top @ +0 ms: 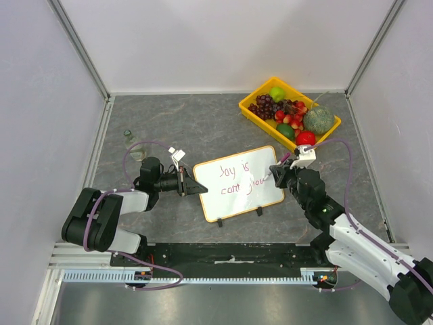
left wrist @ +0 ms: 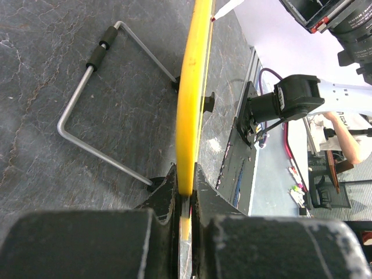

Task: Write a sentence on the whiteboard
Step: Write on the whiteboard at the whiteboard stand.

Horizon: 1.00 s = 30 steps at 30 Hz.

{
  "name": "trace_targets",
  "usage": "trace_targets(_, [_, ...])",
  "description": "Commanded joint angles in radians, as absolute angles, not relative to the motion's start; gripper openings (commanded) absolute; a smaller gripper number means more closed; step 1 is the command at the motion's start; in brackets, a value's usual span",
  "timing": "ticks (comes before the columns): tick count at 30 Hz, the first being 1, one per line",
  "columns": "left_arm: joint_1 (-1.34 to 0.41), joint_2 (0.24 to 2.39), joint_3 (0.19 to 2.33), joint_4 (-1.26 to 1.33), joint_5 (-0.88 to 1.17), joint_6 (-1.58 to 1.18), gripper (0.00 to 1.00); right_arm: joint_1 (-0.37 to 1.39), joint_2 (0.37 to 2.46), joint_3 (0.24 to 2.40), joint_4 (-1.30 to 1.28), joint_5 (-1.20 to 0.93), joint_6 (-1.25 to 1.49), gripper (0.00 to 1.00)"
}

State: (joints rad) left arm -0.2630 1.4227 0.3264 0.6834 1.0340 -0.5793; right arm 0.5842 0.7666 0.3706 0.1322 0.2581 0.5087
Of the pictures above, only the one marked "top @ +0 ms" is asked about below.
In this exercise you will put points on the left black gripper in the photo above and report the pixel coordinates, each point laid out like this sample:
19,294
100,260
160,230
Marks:
187,185

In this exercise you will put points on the green apple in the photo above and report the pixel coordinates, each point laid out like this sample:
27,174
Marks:
277,94

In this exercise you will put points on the green lime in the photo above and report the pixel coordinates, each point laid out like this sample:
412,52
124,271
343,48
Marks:
286,130

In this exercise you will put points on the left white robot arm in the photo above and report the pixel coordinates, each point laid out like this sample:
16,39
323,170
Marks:
93,220

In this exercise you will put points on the left aluminium frame post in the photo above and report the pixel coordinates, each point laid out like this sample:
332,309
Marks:
66,23

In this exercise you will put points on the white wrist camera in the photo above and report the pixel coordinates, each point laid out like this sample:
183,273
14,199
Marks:
176,156
305,156

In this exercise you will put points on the light blue cable duct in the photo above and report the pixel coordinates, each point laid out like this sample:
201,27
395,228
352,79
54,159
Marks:
133,276

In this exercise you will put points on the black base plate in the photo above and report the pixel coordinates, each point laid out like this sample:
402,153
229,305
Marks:
233,260

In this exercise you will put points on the aluminium frame post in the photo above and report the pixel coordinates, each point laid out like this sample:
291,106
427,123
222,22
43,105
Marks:
374,46
66,23

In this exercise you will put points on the netted green melon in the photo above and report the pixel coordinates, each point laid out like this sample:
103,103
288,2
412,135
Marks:
319,119

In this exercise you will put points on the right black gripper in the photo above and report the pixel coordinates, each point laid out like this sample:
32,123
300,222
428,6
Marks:
285,176

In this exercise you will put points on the clear glass bottle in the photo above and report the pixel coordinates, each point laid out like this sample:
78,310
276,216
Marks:
132,141

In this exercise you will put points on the yellow plastic tray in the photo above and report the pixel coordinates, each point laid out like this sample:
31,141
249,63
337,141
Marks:
269,126

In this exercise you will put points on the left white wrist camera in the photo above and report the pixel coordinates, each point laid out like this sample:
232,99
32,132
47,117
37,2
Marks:
176,156

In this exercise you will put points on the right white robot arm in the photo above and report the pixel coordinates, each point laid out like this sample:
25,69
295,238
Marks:
404,282

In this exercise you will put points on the red cherry pile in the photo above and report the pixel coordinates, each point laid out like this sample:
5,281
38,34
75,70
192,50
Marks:
292,113

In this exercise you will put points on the purple grape bunch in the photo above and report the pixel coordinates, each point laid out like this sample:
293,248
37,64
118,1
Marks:
264,107

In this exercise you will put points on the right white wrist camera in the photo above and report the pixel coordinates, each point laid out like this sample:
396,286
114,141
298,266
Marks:
305,156

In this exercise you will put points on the right aluminium frame post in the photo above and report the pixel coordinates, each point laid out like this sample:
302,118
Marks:
374,46

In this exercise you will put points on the red apple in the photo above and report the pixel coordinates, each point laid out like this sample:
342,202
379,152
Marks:
306,138

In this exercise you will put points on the orange framed whiteboard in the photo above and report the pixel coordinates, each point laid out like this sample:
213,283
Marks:
236,184

